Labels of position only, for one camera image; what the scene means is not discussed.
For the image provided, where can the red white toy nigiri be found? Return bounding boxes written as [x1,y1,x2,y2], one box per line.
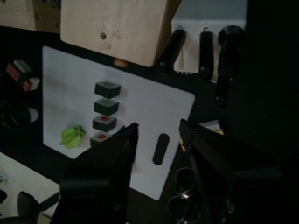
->
[21,76,42,93]
[3,59,33,82]

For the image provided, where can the white plastic cutting board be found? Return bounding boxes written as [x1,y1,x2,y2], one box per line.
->
[41,45,196,201]

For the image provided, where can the red-centre toy sushi piece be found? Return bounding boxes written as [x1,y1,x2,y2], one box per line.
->
[87,130,114,148]
[91,114,117,133]

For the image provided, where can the black hanging ladle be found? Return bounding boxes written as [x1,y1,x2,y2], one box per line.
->
[212,24,246,109]

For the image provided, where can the green-centre toy sushi piece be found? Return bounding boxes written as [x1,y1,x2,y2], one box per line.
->
[93,80,121,100]
[93,98,119,117]

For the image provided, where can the black hanging utensil handle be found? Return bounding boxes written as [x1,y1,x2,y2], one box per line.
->
[156,26,186,76]
[197,27,214,81]

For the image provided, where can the light wooden box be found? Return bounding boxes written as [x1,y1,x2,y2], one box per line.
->
[59,0,182,68]

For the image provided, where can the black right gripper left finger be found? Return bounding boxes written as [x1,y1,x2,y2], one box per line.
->
[50,122,139,224]

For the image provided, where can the green toy wasabi leaf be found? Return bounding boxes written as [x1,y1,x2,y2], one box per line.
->
[59,125,87,150]

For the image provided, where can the wire-frame eyeglasses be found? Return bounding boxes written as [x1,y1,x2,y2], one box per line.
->
[165,166,202,224]

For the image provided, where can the white utensil rack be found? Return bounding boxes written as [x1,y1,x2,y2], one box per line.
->
[170,0,248,83]

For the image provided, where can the wooden block with holes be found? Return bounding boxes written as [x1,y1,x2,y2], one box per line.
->
[0,0,61,34]

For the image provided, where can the light wooden board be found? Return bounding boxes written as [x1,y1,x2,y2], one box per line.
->
[0,151,61,219]

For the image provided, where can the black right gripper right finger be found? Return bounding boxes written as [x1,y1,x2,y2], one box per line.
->
[177,118,299,224]

